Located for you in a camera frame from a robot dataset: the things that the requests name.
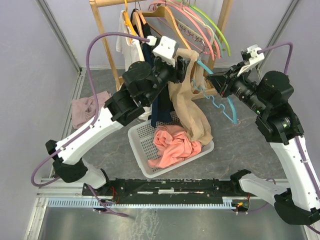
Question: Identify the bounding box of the salmon pink t shirt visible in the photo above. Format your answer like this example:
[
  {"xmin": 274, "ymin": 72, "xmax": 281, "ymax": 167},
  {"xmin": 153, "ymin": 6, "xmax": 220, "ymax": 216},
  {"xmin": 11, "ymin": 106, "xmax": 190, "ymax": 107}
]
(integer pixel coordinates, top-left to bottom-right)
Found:
[{"xmin": 148, "ymin": 125, "xmax": 202, "ymax": 169}]

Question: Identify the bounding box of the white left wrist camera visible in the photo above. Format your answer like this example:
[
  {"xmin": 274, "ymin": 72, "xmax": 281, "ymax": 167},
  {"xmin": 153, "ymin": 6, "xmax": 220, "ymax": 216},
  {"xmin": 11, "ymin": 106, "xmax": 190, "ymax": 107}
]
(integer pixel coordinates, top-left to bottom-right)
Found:
[{"xmin": 146, "ymin": 35, "xmax": 179, "ymax": 67}]

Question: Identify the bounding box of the pink plastic hanger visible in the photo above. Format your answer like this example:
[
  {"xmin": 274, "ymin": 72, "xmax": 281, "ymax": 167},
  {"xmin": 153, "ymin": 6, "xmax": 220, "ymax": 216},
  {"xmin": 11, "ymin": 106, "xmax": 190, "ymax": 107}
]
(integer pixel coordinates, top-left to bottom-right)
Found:
[{"xmin": 148, "ymin": 0, "xmax": 222, "ymax": 60}]

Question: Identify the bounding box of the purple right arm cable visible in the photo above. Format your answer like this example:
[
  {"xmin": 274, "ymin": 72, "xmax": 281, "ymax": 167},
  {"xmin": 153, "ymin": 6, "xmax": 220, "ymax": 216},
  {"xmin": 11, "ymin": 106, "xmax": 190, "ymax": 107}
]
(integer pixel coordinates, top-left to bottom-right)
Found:
[{"xmin": 234, "ymin": 41, "xmax": 320, "ymax": 235}]

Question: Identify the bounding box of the turquoise plastic hanger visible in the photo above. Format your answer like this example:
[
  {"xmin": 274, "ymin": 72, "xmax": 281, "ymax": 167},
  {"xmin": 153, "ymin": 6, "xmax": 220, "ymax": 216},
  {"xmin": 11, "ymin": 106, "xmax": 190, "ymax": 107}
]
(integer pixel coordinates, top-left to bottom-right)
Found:
[{"xmin": 191, "ymin": 58, "xmax": 238, "ymax": 125}]

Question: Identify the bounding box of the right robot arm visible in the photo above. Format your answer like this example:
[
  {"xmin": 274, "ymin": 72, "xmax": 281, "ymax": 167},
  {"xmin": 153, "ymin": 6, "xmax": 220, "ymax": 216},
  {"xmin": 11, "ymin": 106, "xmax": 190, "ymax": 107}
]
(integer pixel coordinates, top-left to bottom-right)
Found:
[{"xmin": 206, "ymin": 64, "xmax": 320, "ymax": 227}]

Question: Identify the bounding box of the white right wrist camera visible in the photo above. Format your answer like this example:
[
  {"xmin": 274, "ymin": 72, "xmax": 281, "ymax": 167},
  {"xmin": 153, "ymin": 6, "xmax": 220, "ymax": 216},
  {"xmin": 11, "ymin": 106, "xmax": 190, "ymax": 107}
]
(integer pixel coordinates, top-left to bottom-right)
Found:
[{"xmin": 237, "ymin": 44, "xmax": 265, "ymax": 77}]

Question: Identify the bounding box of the wooden clothes rack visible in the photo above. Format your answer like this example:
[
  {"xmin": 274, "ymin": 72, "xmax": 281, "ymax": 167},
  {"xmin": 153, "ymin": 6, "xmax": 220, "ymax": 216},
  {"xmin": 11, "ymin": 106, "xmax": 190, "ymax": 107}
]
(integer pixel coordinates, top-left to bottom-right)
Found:
[{"xmin": 89, "ymin": 0, "xmax": 234, "ymax": 100}]

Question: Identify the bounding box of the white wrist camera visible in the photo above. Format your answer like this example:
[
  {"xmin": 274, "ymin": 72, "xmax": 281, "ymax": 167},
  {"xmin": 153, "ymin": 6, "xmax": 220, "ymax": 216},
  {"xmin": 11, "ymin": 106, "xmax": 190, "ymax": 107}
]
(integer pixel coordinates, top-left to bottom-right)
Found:
[
  {"xmin": 146, "ymin": 35, "xmax": 179, "ymax": 67},
  {"xmin": 237, "ymin": 44, "xmax": 265, "ymax": 77}
]

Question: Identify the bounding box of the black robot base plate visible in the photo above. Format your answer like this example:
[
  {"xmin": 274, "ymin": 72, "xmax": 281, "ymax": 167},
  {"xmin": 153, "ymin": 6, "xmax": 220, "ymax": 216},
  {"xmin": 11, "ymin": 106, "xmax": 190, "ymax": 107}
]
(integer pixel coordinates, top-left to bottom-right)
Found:
[{"xmin": 82, "ymin": 169, "xmax": 251, "ymax": 206}]

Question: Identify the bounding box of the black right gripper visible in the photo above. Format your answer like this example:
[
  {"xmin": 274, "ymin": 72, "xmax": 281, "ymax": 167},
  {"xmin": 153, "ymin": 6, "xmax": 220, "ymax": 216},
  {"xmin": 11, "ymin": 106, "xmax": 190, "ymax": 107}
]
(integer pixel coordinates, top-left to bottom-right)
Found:
[{"xmin": 207, "ymin": 61, "xmax": 269, "ymax": 116}]

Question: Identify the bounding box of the light blue cable duct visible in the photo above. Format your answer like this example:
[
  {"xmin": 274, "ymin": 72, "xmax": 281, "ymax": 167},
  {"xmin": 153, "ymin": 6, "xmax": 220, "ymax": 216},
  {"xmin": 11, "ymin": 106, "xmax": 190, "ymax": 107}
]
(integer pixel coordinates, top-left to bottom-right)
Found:
[{"xmin": 46, "ymin": 196, "xmax": 251, "ymax": 209}]

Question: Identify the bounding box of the black t shirt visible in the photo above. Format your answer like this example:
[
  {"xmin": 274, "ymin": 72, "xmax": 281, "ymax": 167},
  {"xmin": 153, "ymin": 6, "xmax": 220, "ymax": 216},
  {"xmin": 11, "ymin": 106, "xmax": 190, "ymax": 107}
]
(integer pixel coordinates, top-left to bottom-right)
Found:
[{"xmin": 130, "ymin": 11, "xmax": 152, "ymax": 38}]

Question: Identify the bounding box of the mauve pink crumpled garment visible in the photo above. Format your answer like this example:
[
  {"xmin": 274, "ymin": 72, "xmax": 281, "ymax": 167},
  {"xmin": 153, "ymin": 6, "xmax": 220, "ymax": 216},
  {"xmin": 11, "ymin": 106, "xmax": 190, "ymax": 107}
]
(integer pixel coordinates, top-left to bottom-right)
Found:
[{"xmin": 71, "ymin": 91, "xmax": 111, "ymax": 129}]

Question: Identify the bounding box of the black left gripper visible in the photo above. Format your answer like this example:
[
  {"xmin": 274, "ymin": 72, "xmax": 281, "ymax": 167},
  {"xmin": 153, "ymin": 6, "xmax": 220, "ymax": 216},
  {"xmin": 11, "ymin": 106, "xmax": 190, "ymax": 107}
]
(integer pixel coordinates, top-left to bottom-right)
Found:
[{"xmin": 144, "ymin": 47, "xmax": 192, "ymax": 106}]

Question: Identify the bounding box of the white perforated plastic basket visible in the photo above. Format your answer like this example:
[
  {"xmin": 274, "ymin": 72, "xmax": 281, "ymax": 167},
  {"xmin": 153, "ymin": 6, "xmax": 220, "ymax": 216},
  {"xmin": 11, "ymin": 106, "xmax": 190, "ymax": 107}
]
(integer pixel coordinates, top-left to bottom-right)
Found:
[{"xmin": 127, "ymin": 120, "xmax": 215, "ymax": 179}]

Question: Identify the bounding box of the orange plastic hanger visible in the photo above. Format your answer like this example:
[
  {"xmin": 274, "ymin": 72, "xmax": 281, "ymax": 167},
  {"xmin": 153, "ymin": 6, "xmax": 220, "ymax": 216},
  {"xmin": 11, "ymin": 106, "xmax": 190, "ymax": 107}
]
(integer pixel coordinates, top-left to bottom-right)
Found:
[{"xmin": 122, "ymin": 0, "xmax": 137, "ymax": 36}]

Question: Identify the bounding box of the beige tan t shirt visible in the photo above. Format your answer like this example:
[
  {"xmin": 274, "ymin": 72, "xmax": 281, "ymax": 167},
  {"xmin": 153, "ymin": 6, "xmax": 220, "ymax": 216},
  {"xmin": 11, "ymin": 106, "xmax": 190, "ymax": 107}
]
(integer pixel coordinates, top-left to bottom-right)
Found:
[{"xmin": 168, "ymin": 48, "xmax": 213, "ymax": 145}]

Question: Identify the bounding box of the navy blue t shirt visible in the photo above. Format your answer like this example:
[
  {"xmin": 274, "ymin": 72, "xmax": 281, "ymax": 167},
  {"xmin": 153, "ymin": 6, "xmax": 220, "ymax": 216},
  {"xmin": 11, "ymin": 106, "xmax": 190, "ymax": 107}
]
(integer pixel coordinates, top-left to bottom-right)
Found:
[{"xmin": 138, "ymin": 43, "xmax": 174, "ymax": 128}]

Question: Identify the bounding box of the white printed t shirt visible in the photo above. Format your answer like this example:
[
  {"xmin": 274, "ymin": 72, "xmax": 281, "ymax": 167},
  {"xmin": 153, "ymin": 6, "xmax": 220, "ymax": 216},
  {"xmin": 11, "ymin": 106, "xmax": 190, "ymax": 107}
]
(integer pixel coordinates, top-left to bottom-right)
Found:
[{"xmin": 115, "ymin": 9, "xmax": 152, "ymax": 121}]

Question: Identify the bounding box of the lime green hanger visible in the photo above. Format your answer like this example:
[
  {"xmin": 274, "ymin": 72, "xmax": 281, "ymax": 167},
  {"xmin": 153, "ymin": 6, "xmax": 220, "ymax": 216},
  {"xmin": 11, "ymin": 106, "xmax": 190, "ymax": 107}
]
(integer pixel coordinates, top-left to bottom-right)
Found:
[{"xmin": 177, "ymin": 0, "xmax": 231, "ymax": 58}]

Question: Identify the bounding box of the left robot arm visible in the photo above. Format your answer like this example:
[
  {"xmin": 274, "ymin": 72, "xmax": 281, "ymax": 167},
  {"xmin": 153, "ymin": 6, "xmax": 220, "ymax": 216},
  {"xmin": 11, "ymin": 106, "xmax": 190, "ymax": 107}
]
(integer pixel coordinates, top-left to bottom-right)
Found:
[{"xmin": 45, "ymin": 56, "xmax": 191, "ymax": 195}]

